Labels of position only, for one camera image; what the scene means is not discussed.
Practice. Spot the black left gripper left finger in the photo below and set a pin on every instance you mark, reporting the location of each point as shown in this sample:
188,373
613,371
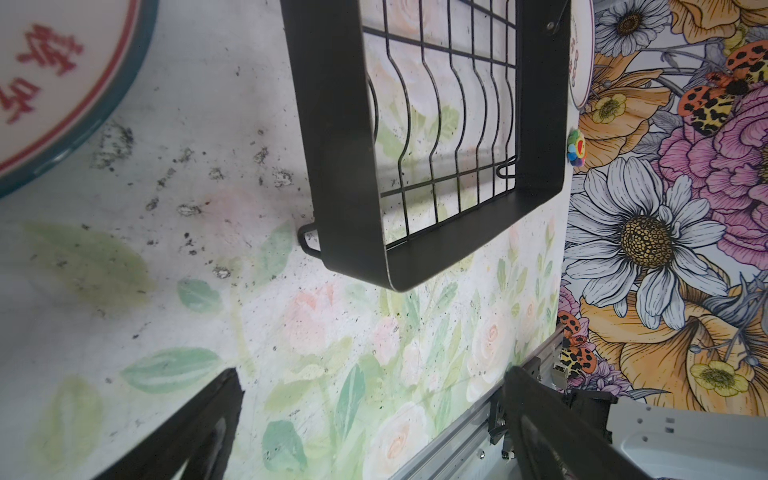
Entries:
194,443

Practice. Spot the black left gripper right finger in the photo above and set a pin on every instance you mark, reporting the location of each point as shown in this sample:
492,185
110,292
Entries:
558,432

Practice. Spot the orange sunburst plate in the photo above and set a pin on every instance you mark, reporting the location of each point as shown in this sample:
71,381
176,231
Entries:
65,67

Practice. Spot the red character white plate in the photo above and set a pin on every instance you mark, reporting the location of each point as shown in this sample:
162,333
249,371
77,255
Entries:
581,54

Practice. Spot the rainbow sunflower plush toy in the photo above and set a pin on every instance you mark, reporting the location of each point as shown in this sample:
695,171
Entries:
576,151

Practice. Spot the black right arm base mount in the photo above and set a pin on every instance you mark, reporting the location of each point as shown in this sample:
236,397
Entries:
588,414

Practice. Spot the black wire dish rack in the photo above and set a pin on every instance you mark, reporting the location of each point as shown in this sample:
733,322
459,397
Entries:
428,127

